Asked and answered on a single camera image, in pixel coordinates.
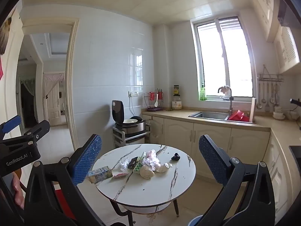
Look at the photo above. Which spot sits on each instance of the wall power outlet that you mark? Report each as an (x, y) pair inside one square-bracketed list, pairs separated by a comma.
[(133, 93)]

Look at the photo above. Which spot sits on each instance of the green dish soap bottle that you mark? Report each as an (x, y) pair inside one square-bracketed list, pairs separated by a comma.
[(203, 94)]

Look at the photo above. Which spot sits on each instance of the black rice cooker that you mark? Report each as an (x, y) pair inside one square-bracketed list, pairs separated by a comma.
[(131, 126)]

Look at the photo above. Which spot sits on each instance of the grey kitchen cart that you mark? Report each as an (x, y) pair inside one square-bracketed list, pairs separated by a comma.
[(122, 141)]

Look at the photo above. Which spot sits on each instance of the wall utensil rack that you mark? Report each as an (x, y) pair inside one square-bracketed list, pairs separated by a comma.
[(270, 77)]

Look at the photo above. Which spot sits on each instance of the black snack packet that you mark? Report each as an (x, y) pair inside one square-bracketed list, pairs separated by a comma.
[(133, 162)]

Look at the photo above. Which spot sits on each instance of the crumpled white tissue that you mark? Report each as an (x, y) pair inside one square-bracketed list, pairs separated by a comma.
[(150, 160)]

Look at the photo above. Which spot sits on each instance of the red plastic stool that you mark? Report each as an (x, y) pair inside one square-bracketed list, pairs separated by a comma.
[(58, 197)]

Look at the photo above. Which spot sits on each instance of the beige paper ball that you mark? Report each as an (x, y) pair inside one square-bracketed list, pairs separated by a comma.
[(147, 172)]

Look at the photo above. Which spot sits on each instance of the hanging metal ladle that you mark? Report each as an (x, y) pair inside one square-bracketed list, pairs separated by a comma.
[(259, 105)]

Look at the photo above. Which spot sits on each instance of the red plastic basin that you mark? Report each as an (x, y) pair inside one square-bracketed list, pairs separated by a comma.
[(237, 117)]

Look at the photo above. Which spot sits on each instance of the black cooktop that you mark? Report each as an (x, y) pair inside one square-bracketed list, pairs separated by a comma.
[(295, 155)]

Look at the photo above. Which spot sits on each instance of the steel kitchen sink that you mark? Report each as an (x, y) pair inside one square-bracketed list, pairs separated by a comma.
[(209, 115)]

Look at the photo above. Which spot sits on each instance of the white crumpled paper ball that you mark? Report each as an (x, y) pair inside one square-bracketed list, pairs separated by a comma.
[(163, 168)]

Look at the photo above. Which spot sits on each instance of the round marble table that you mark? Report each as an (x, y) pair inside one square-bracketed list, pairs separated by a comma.
[(152, 190)]

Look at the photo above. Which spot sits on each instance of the green snack packet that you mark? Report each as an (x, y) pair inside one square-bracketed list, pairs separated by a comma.
[(137, 168)]

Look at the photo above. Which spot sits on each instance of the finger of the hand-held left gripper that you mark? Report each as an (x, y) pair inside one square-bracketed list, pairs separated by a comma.
[(35, 130), (11, 123)]

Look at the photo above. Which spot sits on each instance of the metal faucet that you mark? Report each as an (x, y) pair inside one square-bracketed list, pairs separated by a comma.
[(230, 106)]

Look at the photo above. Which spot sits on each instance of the kitchen window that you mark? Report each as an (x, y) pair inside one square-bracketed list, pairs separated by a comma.
[(211, 58)]

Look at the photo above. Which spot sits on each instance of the white plastic wrapper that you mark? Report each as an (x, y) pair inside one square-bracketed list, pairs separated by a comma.
[(124, 166)]

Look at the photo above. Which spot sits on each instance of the cream wall cabinet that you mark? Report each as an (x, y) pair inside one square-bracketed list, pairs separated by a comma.
[(287, 47)]

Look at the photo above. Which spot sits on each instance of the clear storage jar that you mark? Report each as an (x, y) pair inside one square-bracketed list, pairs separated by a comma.
[(176, 103)]

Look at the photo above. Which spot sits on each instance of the white panelled door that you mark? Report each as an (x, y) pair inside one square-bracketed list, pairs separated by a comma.
[(53, 103)]

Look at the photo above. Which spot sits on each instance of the pink snack wrapper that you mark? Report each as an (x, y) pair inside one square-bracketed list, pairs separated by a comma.
[(120, 175)]

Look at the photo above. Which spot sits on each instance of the cloth on faucet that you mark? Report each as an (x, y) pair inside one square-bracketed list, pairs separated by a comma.
[(225, 89)]

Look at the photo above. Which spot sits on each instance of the hanging metal spatula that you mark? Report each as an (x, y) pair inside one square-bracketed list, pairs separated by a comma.
[(267, 108)]

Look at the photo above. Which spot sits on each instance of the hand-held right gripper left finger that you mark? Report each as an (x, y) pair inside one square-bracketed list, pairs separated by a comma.
[(88, 157)]

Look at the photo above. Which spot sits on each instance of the wooden cutting board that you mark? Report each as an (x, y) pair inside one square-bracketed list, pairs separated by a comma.
[(252, 110)]

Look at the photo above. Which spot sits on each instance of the stack of white bowls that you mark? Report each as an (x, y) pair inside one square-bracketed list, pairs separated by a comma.
[(279, 115)]

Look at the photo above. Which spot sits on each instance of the person's left hand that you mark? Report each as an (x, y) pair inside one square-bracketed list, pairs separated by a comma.
[(18, 188)]

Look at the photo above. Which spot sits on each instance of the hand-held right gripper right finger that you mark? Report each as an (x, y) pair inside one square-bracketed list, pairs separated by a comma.
[(210, 157)]

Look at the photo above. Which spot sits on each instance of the small black knotted bag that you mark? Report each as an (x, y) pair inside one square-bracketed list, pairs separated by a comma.
[(176, 157)]

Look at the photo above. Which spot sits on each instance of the white rice spoon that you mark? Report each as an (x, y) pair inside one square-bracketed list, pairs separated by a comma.
[(156, 103)]

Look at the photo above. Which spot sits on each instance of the blue bin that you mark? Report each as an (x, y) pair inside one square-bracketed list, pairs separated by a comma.
[(195, 221)]

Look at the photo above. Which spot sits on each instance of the small milk carton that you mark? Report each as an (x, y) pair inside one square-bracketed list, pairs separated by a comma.
[(101, 173)]

